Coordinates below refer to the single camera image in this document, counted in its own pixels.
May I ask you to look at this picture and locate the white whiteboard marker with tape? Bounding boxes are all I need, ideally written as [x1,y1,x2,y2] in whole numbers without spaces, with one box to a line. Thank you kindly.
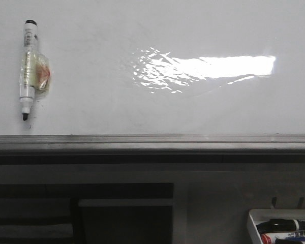
[19,20,51,121]

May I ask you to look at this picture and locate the white whiteboard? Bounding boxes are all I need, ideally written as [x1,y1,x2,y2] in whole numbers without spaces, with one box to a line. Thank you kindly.
[0,1,305,135]

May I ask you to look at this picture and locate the grey aluminium whiteboard ledge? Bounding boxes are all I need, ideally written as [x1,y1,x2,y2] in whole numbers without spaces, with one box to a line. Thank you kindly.
[0,134,305,164]

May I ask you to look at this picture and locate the dark cabinet with white bars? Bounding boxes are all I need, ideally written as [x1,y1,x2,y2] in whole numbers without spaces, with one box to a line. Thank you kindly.
[0,183,174,243]

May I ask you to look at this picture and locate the white marker tray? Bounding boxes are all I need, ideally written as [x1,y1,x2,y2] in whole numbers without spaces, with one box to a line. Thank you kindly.
[247,209,305,244]

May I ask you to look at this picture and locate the left black tray hook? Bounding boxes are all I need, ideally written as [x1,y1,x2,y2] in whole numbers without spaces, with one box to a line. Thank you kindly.
[270,197,277,209]

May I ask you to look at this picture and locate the black tray hook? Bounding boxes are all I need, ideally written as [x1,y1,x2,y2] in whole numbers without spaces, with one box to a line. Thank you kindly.
[297,197,304,209]
[270,197,277,209]

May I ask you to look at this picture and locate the black marker in tray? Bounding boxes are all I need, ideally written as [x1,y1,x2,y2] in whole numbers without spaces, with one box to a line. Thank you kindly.
[256,219,305,234]

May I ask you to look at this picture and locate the red marker in tray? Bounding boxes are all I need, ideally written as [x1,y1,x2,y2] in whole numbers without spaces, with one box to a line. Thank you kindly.
[260,230,305,244]

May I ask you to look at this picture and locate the right black tray hook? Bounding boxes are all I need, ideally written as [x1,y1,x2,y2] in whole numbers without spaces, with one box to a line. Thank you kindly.
[297,197,304,209]

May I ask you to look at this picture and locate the blue marker in tray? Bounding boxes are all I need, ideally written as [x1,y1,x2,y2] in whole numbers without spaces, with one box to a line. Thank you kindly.
[275,236,305,244]

